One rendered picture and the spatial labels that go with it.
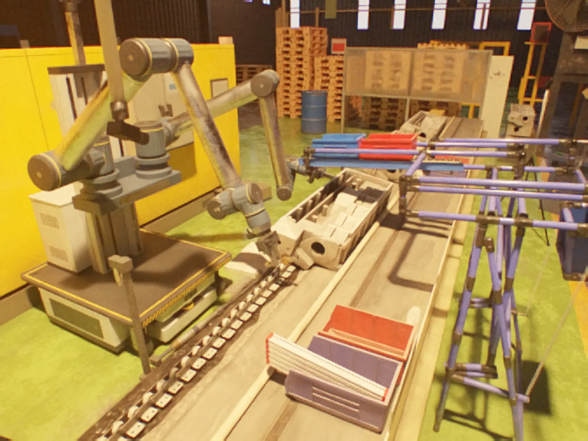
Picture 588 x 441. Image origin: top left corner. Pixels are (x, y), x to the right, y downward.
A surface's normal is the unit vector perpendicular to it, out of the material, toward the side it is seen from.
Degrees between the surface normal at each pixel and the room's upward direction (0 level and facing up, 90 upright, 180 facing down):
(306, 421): 0
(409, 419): 0
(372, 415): 92
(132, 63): 90
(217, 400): 0
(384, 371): 88
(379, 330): 88
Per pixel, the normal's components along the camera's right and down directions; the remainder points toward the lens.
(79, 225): 0.89, 0.18
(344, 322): -0.45, 0.34
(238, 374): 0.00, -0.91
